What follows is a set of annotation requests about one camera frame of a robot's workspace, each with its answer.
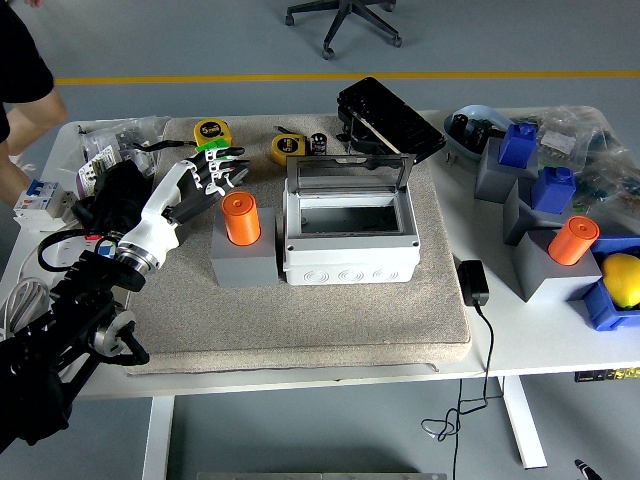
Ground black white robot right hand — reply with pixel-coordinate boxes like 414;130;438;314
573;458;601;480

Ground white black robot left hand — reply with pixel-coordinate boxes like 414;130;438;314
124;146;251;254

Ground orange cylinder battery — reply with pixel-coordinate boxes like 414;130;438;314
221;192;262;247
547;215;600;266

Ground grey junction box clear lid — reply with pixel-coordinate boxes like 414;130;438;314
282;152;421;286

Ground black folded cloth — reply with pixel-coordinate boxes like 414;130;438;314
71;160;154;241

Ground clear plastic bag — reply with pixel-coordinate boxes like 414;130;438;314
57;115;171;176

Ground white table leg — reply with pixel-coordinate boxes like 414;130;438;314
142;397;176;480
499;375;547;470

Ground yellow tape measure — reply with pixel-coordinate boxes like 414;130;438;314
193;118;232;149
270;133;307;166

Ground black table control panel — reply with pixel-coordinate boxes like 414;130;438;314
574;368;640;384

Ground grey holder block round hole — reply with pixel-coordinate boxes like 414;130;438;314
210;207;280;288

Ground white blue circuit breaker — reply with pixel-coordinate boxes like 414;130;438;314
12;179;76;234

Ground blue plastic bin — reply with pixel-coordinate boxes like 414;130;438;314
580;234;640;332

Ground beige fabric mat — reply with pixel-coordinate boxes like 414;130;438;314
117;114;474;375

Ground person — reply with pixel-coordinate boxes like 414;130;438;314
0;0;69;206

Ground black power adapter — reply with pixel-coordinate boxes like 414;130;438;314
457;259;491;307

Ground black plastic tool case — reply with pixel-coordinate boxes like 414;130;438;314
336;76;448;166

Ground black office chair base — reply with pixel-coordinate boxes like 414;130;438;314
284;0;404;61

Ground blue plastic block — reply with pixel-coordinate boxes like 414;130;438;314
530;166;577;214
498;122;539;169

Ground light blue bowl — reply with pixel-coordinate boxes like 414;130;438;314
443;104;514;162

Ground clear bags of components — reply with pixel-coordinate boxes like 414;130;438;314
509;104;640;236

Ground black strap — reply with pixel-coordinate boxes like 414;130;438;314
132;139;196;153

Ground white wall switch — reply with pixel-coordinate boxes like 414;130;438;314
74;144;121;199

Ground black adapter cord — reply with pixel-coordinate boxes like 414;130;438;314
421;302;506;480

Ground white cable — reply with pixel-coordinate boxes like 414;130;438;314
0;277;51;341

